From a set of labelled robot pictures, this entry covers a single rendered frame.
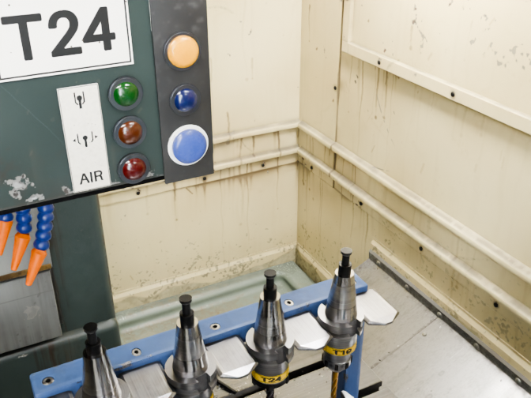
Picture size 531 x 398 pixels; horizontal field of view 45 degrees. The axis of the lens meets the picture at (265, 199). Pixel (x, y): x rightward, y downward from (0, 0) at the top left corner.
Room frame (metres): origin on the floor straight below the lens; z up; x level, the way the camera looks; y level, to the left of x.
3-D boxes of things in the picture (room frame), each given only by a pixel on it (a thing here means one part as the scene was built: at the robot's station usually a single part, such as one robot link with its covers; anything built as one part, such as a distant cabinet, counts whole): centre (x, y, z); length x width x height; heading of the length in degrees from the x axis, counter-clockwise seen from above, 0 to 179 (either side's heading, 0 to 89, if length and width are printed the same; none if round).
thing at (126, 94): (0.48, 0.11, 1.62); 0.02 x 0.01 x 0.02; 117
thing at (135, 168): (0.48, 0.11, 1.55); 0.02 x 0.01 x 0.02; 117
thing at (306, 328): (0.68, -0.05, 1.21); 0.07 x 0.05 x 0.01; 27
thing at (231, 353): (0.63, 0.04, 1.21); 0.07 x 0.05 x 0.01; 27
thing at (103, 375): (0.55, 0.19, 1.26); 0.04 x 0.04 x 0.07
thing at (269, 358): (0.65, -0.01, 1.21); 0.06 x 0.06 x 0.03
